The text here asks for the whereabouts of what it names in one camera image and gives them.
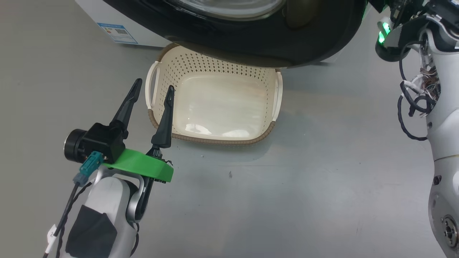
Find blue white energy label sticker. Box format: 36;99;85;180
97;23;138;44

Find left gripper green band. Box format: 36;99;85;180
103;78;176;184

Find black glass washing machine door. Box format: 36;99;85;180
104;0;368;68

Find cream perforated laundry basket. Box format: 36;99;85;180
145;43;284;145

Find black cable loops on arm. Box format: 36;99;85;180
396;39;436;141

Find white washing machine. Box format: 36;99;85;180
75;0;359;64

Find left black cable teal connector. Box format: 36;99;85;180
42;150;105;258

